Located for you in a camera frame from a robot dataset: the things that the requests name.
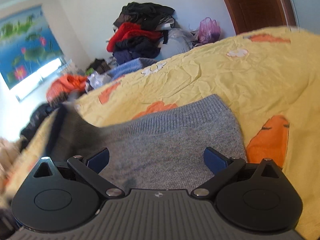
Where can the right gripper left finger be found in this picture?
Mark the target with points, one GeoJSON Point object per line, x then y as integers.
{"type": "Point", "coordinates": [88, 169]}

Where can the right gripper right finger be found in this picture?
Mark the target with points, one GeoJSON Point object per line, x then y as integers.
{"type": "Point", "coordinates": [224, 170]}

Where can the navy and grey knit sweater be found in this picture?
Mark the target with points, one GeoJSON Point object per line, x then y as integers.
{"type": "Point", "coordinates": [159, 151]}

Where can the black clothes at bed head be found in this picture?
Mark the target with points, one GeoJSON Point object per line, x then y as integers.
{"type": "Point", "coordinates": [36, 119]}

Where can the dark navy clothes in pile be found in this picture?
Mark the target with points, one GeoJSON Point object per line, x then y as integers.
{"type": "Point", "coordinates": [133, 48]}

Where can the black clothes on pile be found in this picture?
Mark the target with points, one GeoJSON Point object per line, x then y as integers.
{"type": "Point", "coordinates": [148, 15]}

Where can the orange plastic bag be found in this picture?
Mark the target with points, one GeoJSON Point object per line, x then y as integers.
{"type": "Point", "coordinates": [65, 85]}

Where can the white plastic bag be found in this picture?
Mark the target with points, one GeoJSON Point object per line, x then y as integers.
{"type": "Point", "coordinates": [96, 80]}

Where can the yellow carrot print bedspread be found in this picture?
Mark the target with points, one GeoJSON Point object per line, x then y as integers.
{"type": "Point", "coordinates": [268, 78]}

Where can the light blue knit sweater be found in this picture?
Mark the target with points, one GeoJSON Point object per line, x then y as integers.
{"type": "Point", "coordinates": [129, 67]}

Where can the grey bundle under pile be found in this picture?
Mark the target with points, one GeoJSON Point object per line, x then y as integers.
{"type": "Point", "coordinates": [179, 41]}

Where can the lotus flower window blind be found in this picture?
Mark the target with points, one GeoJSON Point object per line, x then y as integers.
{"type": "Point", "coordinates": [27, 44]}

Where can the pink mesh bag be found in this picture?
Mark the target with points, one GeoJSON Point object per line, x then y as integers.
{"type": "Point", "coordinates": [209, 31]}

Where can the red knit garment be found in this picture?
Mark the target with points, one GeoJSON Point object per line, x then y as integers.
{"type": "Point", "coordinates": [129, 30]}

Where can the brown wooden door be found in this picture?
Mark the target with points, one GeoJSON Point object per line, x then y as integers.
{"type": "Point", "coordinates": [249, 15]}

